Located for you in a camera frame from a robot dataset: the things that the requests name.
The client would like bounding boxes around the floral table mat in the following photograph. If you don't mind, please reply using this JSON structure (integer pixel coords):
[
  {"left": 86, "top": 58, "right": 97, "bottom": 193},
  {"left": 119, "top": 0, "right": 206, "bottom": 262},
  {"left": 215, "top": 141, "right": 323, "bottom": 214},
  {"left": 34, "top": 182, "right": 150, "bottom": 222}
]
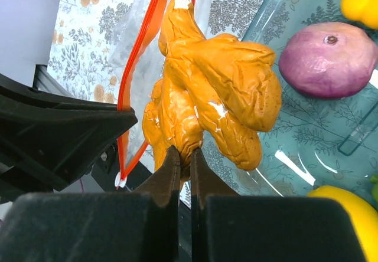
[{"left": 48, "top": 0, "right": 158, "bottom": 186}]

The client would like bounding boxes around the orange ginger root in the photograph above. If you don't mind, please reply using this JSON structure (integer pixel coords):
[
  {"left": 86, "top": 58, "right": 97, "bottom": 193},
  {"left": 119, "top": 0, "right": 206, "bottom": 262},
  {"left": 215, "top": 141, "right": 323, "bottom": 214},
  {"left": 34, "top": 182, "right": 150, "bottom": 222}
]
[{"left": 142, "top": 0, "right": 282, "bottom": 181}]

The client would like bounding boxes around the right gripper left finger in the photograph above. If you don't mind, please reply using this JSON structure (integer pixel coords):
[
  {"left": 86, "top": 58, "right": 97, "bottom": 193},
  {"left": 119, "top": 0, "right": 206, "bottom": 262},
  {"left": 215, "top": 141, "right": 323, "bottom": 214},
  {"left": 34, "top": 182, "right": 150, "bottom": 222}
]
[{"left": 1, "top": 147, "right": 180, "bottom": 261}]

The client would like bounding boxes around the purple onion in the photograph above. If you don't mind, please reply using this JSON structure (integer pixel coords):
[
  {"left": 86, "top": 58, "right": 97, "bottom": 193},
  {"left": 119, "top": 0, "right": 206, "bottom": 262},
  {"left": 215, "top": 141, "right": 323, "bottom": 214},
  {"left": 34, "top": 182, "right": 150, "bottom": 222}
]
[{"left": 278, "top": 22, "right": 377, "bottom": 99}]

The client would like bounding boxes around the yellow lemon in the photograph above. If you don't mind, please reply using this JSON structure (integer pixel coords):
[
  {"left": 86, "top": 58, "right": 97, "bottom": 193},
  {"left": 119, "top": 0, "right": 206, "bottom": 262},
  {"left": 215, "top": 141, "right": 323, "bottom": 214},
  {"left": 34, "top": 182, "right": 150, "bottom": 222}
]
[{"left": 307, "top": 185, "right": 377, "bottom": 262}]

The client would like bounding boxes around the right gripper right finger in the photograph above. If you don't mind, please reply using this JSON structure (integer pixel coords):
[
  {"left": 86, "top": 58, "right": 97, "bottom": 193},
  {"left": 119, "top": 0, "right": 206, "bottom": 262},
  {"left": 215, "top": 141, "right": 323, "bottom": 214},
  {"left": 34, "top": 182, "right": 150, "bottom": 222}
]
[{"left": 190, "top": 149, "right": 366, "bottom": 261}]

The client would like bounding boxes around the teal glass tray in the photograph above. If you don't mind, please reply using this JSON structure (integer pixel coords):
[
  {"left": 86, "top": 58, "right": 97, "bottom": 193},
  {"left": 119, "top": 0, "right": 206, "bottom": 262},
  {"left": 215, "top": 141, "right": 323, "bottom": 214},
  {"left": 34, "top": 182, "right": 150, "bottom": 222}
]
[{"left": 202, "top": 0, "right": 377, "bottom": 204}]

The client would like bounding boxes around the clear zip top bag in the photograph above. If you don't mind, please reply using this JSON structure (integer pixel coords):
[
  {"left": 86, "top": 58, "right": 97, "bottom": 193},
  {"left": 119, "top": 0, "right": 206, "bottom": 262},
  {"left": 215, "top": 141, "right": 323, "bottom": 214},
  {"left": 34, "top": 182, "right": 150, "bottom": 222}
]
[{"left": 109, "top": 0, "right": 211, "bottom": 175}]

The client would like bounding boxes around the yellow bell pepper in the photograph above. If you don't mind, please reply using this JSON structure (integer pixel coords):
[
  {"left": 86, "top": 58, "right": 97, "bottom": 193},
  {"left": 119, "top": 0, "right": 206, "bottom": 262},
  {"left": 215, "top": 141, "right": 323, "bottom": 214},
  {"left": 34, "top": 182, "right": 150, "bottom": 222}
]
[{"left": 341, "top": 0, "right": 377, "bottom": 30}]

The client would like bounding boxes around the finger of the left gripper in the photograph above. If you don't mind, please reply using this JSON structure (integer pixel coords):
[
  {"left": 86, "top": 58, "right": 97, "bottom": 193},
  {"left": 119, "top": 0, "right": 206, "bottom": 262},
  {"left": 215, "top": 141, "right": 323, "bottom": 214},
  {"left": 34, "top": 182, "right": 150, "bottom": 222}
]
[{"left": 1, "top": 76, "right": 137, "bottom": 191}]

